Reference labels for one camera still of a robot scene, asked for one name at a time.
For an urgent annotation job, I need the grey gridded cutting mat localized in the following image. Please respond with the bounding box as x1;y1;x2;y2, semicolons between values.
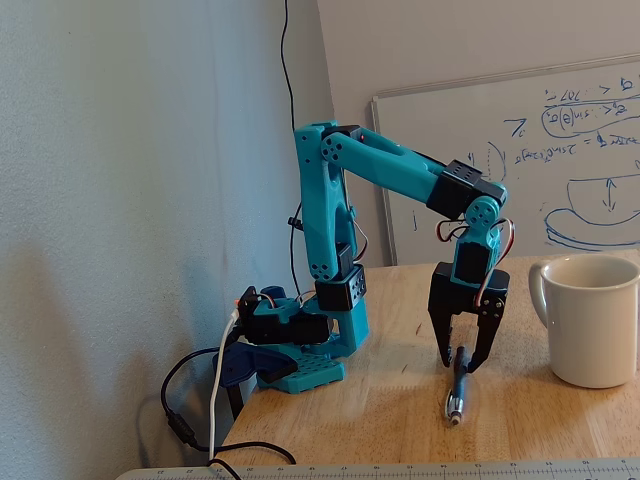
114;457;640;480

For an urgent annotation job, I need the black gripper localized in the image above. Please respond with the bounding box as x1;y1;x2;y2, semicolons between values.
427;262;512;374

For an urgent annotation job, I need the whiteboard with blue writing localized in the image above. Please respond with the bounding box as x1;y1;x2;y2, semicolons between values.
370;54;640;266

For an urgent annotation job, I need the thick black power cable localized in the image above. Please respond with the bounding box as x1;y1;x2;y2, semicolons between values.
160;345;297;480

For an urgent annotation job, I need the white usb cable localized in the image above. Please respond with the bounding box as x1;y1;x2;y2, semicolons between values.
208;309;242;462

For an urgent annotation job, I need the thin black cable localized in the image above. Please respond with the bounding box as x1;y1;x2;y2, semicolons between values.
280;0;306;301

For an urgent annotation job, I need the blue and black pen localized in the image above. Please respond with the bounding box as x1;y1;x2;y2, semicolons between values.
444;345;474;428

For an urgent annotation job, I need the blue table clamp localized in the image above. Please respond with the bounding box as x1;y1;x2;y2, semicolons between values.
212;342;299;421

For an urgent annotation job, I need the cream ceramic mug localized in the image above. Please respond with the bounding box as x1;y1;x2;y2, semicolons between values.
528;253;640;390

